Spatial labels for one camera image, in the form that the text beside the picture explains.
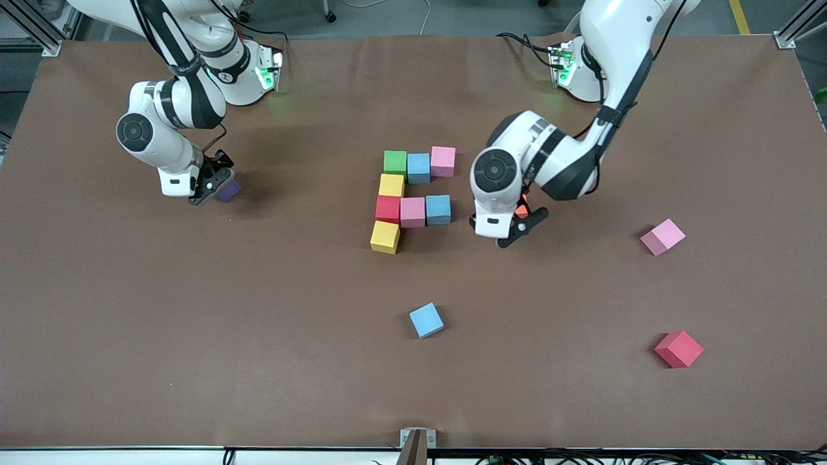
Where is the light blue foam cube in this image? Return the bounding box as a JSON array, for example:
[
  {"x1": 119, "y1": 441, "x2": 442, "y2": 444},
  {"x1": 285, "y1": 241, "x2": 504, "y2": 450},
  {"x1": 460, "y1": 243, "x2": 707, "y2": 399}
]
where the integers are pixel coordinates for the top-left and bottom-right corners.
[
  {"x1": 406, "y1": 152, "x2": 431, "y2": 185},
  {"x1": 425, "y1": 194, "x2": 452, "y2": 226},
  {"x1": 409, "y1": 302, "x2": 445, "y2": 340}
]

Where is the pink foam cube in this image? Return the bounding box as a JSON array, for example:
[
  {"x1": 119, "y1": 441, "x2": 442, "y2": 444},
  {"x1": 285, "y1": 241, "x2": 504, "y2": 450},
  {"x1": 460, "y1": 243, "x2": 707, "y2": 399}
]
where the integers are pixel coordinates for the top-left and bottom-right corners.
[
  {"x1": 400, "y1": 197, "x2": 426, "y2": 229},
  {"x1": 640, "y1": 218, "x2": 687, "y2": 257},
  {"x1": 430, "y1": 146, "x2": 457, "y2": 178}
]

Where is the red foam cube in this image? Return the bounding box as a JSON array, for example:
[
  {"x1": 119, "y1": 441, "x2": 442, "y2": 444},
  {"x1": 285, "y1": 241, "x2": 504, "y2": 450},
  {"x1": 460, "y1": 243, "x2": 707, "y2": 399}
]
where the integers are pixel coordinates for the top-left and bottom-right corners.
[
  {"x1": 654, "y1": 330, "x2": 705, "y2": 369},
  {"x1": 375, "y1": 195, "x2": 401, "y2": 225}
]

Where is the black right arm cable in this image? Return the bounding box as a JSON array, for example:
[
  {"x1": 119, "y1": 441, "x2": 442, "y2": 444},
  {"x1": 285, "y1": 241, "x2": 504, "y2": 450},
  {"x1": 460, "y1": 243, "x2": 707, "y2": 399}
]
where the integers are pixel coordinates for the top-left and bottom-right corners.
[{"x1": 129, "y1": 0, "x2": 291, "y2": 157}]

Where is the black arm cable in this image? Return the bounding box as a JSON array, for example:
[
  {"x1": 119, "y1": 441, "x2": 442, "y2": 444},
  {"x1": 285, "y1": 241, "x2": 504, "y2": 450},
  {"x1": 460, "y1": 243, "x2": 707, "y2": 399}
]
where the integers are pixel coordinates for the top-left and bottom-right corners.
[
  {"x1": 129, "y1": 0, "x2": 291, "y2": 157},
  {"x1": 574, "y1": 0, "x2": 687, "y2": 141}
]

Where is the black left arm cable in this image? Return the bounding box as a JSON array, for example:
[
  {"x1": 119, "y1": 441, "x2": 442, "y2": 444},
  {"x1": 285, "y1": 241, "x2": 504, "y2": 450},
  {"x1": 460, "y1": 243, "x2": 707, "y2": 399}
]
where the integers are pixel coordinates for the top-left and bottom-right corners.
[{"x1": 574, "y1": 0, "x2": 687, "y2": 141}]

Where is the black base power cable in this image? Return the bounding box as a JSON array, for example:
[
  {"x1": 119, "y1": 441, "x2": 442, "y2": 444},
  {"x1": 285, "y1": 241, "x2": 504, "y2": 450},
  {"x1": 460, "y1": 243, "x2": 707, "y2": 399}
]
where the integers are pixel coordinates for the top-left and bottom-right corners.
[{"x1": 496, "y1": 32, "x2": 558, "y2": 68}]

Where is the white floor cable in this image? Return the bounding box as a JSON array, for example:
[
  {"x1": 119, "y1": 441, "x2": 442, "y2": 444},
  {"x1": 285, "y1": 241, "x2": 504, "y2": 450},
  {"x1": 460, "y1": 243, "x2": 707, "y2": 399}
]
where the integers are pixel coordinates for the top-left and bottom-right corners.
[{"x1": 342, "y1": 0, "x2": 432, "y2": 36}]

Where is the aluminium frame post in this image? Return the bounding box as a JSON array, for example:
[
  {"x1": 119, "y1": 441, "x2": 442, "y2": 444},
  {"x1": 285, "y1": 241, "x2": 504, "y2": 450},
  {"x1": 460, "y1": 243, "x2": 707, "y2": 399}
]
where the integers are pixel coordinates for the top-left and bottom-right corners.
[
  {"x1": 0, "y1": 0, "x2": 88, "y2": 57},
  {"x1": 773, "y1": 0, "x2": 827, "y2": 50}
]

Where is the metal table edge bracket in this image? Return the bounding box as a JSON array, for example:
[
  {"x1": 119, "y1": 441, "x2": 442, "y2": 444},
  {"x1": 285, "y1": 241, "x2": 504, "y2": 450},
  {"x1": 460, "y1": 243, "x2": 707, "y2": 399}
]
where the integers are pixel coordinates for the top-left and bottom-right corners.
[{"x1": 400, "y1": 428, "x2": 437, "y2": 465}]

